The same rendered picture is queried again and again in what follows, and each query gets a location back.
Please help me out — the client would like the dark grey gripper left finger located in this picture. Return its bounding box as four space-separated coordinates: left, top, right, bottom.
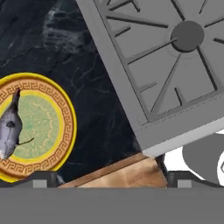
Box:
0 171 58 189

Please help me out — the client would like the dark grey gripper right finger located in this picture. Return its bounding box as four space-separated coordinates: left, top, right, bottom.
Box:
167 171 224 189

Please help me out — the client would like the brown wooden cupboard front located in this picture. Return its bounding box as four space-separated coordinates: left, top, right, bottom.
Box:
58 152 168 189

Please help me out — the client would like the yellow patterned round plate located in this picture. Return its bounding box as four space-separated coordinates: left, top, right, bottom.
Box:
0 72 79 184

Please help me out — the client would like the grey hob with grates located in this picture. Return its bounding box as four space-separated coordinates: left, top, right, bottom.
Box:
75 0 224 158

